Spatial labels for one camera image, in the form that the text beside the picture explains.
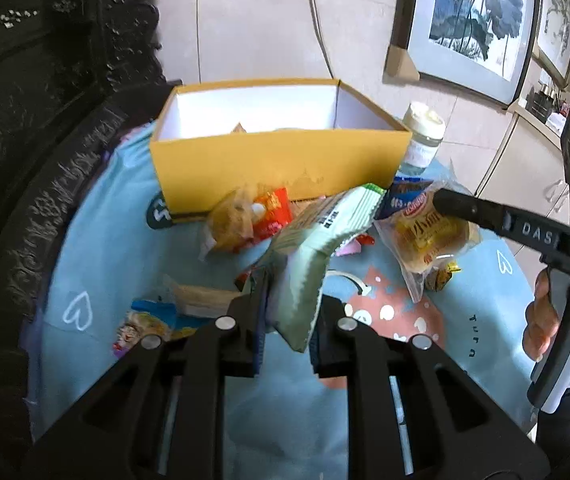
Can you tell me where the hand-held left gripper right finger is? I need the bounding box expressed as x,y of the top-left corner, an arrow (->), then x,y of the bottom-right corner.
310,295 -> 550,480

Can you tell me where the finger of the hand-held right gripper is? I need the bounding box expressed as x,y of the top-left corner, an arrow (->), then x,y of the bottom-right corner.
432,187 -> 570,259

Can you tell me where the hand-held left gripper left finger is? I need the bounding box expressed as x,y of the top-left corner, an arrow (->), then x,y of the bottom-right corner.
30,266 -> 272,480

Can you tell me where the round bun clear packet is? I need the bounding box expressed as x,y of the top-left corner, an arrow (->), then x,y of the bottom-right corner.
375,185 -> 482,304

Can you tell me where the mint green snack packet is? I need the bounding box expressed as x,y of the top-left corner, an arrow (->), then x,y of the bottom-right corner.
260,183 -> 386,354

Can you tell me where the purple cartoon snack packet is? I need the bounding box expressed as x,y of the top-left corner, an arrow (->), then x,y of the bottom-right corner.
111,297 -> 200,358

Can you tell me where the yellow cardboard box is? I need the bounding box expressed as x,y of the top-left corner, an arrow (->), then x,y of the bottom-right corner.
149,78 -> 412,224

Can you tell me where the person's right hand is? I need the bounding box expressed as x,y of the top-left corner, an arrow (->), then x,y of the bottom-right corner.
522,266 -> 570,377

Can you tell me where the brown paper snack packet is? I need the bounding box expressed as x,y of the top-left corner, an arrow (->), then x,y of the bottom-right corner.
164,274 -> 244,319

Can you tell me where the blue cookie packet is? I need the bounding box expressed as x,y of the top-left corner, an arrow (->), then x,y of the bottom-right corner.
374,178 -> 436,222

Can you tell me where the small red candy wrapper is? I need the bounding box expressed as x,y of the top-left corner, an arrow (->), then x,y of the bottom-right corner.
339,233 -> 376,257

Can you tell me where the clear plastic bottle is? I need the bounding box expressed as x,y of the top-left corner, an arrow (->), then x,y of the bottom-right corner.
399,102 -> 447,177

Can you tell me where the brown bread packet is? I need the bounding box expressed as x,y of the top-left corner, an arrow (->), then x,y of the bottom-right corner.
199,185 -> 262,264

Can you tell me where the light blue printed cloth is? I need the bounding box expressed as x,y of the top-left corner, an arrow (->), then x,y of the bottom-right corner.
27,120 -> 540,480

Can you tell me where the cardboard corner protector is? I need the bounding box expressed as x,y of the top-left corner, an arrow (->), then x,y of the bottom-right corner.
385,42 -> 422,83

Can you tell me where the framed lotus painting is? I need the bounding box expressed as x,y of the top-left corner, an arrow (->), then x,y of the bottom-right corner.
390,0 -> 544,107

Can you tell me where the framed branch painting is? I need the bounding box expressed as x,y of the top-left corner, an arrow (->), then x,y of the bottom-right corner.
532,0 -> 570,92

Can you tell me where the carved dark wooden furniture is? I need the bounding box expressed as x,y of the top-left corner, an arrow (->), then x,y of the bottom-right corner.
0,0 -> 184,461

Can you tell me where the white power cable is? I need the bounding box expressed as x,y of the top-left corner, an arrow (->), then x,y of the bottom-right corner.
309,0 -> 340,81

